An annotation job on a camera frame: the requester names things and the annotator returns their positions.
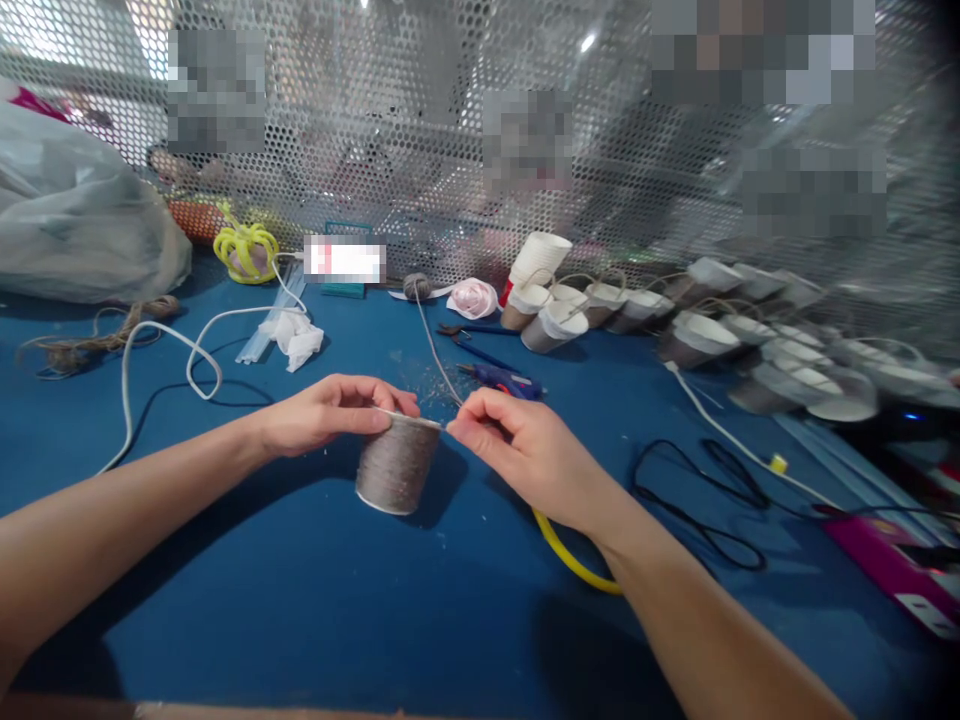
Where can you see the person's right hand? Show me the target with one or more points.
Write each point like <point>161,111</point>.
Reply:
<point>532,457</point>

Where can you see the person's left hand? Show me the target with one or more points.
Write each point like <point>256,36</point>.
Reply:
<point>307,420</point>

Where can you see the person's right thumb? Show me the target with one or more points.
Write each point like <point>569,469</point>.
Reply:
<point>469,433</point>

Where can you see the person's left index finger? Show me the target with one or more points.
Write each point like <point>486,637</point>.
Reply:
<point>379,390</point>

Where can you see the person's right index finger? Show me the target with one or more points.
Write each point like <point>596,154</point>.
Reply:
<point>484,400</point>

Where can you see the person's left thumb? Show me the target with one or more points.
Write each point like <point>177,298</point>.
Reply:
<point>379,422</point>

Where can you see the person's right fingers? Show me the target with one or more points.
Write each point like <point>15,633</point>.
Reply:
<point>504,457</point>

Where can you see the grey yarn paper cup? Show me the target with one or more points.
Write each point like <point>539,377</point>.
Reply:
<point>397,469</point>

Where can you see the grey yarn strand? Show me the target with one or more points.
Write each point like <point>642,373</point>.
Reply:
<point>433,352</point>

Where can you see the blue glue gun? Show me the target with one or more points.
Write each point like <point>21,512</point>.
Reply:
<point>502,377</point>

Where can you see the crumpled white tissue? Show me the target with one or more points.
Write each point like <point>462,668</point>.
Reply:
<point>298,337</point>

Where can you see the pink ribbon rose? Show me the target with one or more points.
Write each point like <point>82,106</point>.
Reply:
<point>474,297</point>

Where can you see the grey yarn ball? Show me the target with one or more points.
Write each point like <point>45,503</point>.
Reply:
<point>417,286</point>

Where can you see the clear glue sticks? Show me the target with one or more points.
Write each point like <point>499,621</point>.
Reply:
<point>264,330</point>

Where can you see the stack of plain white cups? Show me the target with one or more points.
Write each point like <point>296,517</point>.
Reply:
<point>541,255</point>

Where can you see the teal phone stand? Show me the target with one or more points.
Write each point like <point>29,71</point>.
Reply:
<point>346,229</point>

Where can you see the yellow crown shaped ornament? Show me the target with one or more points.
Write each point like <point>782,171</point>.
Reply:
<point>246,251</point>

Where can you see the blue table cover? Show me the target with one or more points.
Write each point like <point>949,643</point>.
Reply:
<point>300,600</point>

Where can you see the orange object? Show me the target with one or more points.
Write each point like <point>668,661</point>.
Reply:
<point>193,217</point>

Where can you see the perforated metal panel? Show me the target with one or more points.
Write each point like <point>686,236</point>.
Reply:
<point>450,135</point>

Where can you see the jute twine bundle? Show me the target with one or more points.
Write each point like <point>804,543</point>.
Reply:
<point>90,341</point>

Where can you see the white plastic bag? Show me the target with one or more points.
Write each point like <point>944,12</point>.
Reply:
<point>75,217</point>

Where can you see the pink power strip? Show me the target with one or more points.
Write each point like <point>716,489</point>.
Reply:
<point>892,562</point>

